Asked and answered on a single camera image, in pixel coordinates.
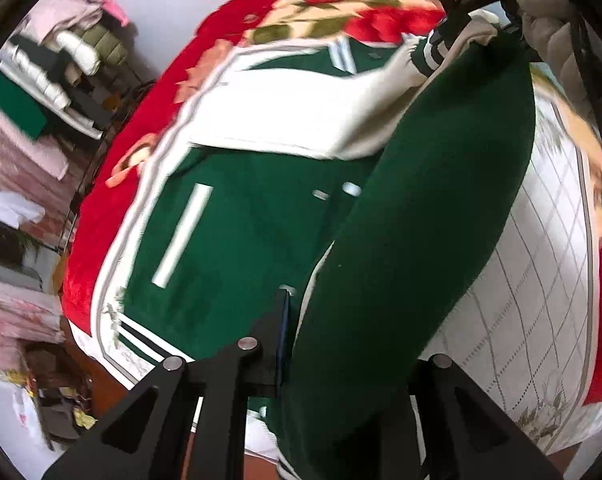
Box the pink clothes pile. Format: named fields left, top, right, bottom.
left=28, top=0, right=132, bottom=43

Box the black cable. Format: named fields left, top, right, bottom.
left=567, top=0, right=602, bottom=246

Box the olive puffer jacket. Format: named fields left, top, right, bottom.
left=78, top=22, right=132, bottom=68

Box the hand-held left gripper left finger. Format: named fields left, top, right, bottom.
left=41, top=284, right=294, bottom=480

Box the black metal bed frame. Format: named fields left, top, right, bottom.
left=56, top=67, right=159, bottom=261

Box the red floral blanket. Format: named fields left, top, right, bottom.
left=61, top=0, right=602, bottom=457

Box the pink patterned cloth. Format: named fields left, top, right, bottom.
left=0, top=95, right=72, bottom=231

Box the green and cream varsity jacket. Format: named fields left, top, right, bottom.
left=93, top=7, right=538, bottom=480

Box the dark green folded cloth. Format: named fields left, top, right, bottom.
left=0, top=72, right=49, bottom=141

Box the person's right forearm beige sleeve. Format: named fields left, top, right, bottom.
left=517, top=0, right=599, bottom=116

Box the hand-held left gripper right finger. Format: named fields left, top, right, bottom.
left=412, top=353, right=566, bottom=480

